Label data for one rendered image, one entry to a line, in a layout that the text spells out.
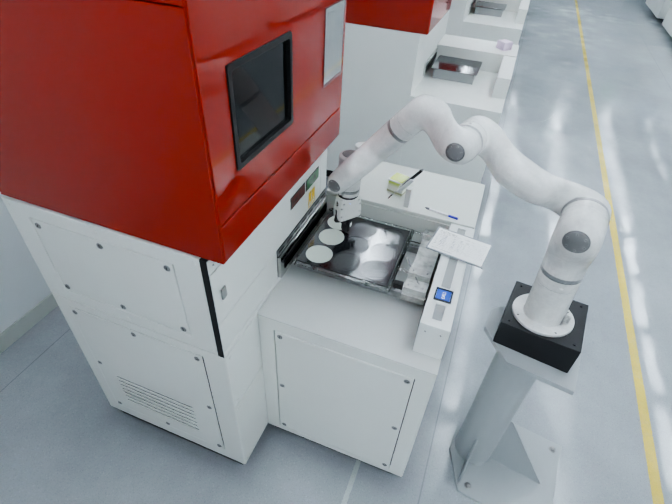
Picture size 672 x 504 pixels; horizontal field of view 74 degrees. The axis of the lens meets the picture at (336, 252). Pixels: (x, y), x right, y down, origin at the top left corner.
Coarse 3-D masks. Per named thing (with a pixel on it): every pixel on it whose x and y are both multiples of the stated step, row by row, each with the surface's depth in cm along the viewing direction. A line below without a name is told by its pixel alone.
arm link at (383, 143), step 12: (384, 132) 138; (372, 144) 142; (384, 144) 140; (396, 144) 139; (360, 156) 144; (372, 156) 144; (384, 156) 144; (336, 168) 148; (348, 168) 145; (360, 168) 144; (372, 168) 146; (336, 180) 148; (348, 180) 146; (336, 192) 152
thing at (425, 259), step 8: (424, 240) 177; (424, 248) 173; (416, 256) 169; (424, 256) 170; (432, 256) 170; (416, 264) 166; (424, 264) 166; (432, 264) 166; (432, 272) 163; (408, 280) 159; (416, 280) 159; (408, 296) 153
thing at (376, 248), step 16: (352, 224) 180; (368, 224) 180; (384, 224) 181; (352, 240) 172; (368, 240) 172; (384, 240) 173; (400, 240) 173; (304, 256) 163; (336, 256) 164; (352, 256) 165; (368, 256) 165; (384, 256) 166; (352, 272) 158; (368, 272) 158; (384, 272) 159
